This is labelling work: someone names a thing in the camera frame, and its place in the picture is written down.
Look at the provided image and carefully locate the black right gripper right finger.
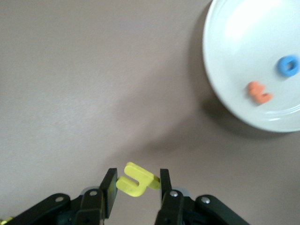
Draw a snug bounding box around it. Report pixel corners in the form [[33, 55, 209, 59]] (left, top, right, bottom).
[[156, 168, 250, 225]]

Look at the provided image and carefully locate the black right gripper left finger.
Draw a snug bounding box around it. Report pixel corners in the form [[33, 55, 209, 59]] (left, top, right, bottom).
[[9, 168, 119, 225]]

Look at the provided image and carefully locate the yellow foam letter h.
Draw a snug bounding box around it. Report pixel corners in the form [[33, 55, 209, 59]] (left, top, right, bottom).
[[116, 162, 161, 198]]

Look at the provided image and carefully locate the orange foam letter t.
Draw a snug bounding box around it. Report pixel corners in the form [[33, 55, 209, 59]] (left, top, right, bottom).
[[247, 81, 274, 105]]

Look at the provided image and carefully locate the blue foam letter o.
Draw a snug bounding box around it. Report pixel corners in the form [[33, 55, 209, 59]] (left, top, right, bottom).
[[275, 55, 300, 78]]

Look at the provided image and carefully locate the brown paper table cover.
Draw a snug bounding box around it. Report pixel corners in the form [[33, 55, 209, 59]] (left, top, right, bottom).
[[0, 0, 300, 225]]

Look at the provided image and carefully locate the beige brown plate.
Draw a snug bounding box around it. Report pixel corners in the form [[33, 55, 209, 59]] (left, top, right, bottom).
[[202, 0, 300, 133]]

